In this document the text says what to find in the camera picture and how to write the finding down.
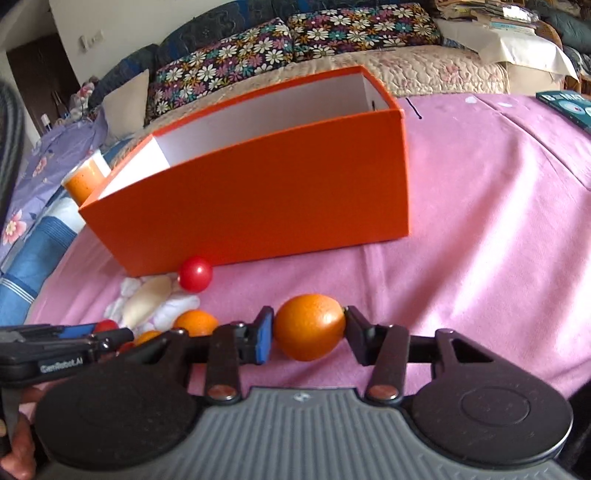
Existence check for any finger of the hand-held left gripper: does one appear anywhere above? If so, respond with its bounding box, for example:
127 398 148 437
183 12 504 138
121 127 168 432
58 323 100 341
88 327 136 358

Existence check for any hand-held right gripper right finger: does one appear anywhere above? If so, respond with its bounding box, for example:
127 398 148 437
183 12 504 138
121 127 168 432
344 305 499 403

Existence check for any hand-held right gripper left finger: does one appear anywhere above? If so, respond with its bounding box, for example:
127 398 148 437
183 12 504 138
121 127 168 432
134 305 276 403

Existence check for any large orange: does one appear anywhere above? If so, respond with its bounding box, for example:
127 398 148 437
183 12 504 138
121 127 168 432
273 294 347 362

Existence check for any orange cardboard box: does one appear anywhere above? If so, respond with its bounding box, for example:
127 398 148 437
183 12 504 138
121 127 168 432
78 65 411 278

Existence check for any person's left hand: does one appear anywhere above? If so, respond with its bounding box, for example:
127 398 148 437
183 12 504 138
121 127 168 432
0 385 49 480

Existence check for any white and beige plush toy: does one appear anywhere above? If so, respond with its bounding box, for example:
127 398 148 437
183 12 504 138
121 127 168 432
104 272 201 330

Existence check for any medium orange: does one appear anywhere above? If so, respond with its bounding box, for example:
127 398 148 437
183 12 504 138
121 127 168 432
173 310 220 337

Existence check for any blue striped blanket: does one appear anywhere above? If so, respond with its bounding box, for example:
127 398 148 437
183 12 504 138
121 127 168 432
0 198 86 326

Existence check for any shiny red ball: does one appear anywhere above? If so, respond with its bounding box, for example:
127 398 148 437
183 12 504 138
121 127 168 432
178 257 213 292

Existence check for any orange speckled canister white lid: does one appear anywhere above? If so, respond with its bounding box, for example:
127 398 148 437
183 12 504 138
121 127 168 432
61 150 112 207

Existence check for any pink tablecloth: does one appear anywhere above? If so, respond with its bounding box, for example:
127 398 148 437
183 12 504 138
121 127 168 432
25 92 591 416

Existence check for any purple floral blanket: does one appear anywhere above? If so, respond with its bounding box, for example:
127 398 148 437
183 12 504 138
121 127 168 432
0 108 109 264

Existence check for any plain beige pillow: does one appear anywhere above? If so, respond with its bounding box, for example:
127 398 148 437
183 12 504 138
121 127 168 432
100 68 151 141

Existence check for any dark wooden cabinet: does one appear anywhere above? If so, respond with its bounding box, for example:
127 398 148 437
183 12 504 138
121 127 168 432
6 34 81 139

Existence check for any beige quilted bedspread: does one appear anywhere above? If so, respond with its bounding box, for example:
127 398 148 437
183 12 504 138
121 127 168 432
104 44 511 167

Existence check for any dark floral pillow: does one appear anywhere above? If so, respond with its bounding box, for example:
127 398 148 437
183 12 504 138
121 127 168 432
145 17 296 125
287 4 441 63

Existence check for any brown cardboard box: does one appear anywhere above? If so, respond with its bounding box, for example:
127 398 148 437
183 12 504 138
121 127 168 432
505 60 571 97

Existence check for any teal book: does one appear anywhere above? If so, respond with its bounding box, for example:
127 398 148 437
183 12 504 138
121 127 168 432
536 90 591 136

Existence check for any dark blue patterned cushion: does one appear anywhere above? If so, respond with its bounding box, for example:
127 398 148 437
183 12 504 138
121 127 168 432
272 0 435 19
88 0 278 109

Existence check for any cream cloth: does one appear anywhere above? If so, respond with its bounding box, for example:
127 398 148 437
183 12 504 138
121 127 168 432
434 17 580 84

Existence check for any stack of books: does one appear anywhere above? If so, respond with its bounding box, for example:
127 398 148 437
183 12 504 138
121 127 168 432
434 0 541 38

